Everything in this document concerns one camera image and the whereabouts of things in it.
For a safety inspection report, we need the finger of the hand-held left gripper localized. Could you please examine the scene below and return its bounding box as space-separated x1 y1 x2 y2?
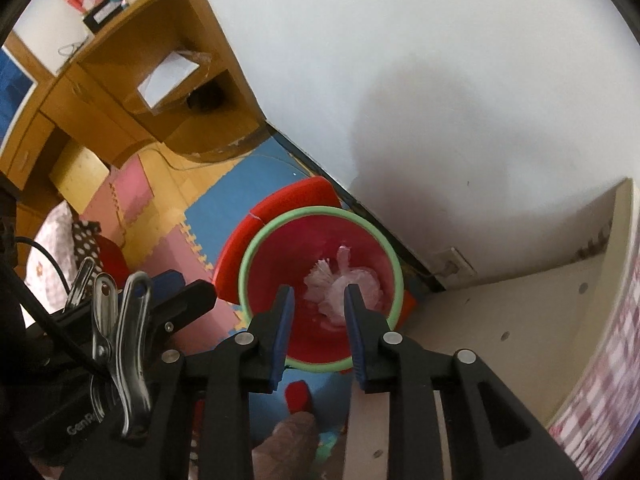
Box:
150 281 218 336
149 270 182 307

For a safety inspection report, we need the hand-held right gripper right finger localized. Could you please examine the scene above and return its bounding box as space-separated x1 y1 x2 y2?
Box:
344 284 583 480

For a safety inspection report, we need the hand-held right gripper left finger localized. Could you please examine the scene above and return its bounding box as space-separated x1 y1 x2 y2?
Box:
60 285 296 480

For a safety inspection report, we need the white plastic bag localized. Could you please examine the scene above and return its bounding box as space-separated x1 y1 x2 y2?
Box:
302 246 386 325

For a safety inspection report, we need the red bucket green rim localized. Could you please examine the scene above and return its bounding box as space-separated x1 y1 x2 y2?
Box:
238 206 403 373

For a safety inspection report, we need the red cloth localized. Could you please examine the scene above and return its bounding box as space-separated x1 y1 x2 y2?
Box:
97 235 129 277

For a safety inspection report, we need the red slipper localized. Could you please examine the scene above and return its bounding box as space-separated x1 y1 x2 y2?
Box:
285 381 314 414

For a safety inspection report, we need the metal spring clip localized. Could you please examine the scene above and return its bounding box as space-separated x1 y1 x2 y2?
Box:
92 272 153 441
65 257 99 312

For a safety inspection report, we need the polka dot cloth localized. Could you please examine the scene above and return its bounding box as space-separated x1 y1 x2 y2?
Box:
71 219 102 271

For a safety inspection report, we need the person's leg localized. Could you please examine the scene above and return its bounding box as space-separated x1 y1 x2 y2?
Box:
252 412 319 480

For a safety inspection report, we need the red plastic stool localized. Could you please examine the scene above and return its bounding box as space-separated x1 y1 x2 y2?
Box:
216 176 417 322

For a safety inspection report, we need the pale wooden board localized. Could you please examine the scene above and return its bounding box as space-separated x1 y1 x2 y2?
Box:
49 139 110 211

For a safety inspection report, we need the wooden desk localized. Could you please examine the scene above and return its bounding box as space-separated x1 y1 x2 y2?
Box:
0 0 266 196

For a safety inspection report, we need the white paper sheet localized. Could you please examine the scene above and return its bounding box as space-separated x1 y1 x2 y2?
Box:
137 51 199 111

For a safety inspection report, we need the wooden framed window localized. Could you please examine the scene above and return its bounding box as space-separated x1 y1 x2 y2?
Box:
0 45 39 137

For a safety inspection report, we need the checkered heart bedsheet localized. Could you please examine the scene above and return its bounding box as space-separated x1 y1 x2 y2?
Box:
547 290 640 480

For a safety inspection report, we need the black box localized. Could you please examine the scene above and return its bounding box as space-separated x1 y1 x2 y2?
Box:
82 0 124 31

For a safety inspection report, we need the wall power socket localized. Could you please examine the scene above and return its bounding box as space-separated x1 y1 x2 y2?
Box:
432 246 476 279

